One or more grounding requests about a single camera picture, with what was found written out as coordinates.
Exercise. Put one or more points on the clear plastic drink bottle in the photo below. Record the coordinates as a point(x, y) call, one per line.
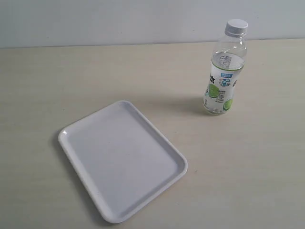
point(227, 62)

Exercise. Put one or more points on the white bottle cap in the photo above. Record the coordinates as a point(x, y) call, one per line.
point(236, 27)

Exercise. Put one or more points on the white plastic tray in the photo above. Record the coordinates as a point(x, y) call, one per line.
point(123, 161)

